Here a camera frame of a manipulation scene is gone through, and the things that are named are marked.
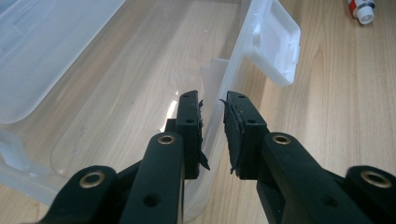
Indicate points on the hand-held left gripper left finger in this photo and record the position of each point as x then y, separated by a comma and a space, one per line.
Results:
186, 133

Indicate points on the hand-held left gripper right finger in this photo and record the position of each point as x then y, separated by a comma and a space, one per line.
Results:
249, 143

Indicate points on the clear plastic storage box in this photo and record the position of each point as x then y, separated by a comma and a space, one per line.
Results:
124, 77

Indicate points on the white ointment tube red label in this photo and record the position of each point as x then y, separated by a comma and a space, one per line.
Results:
362, 11

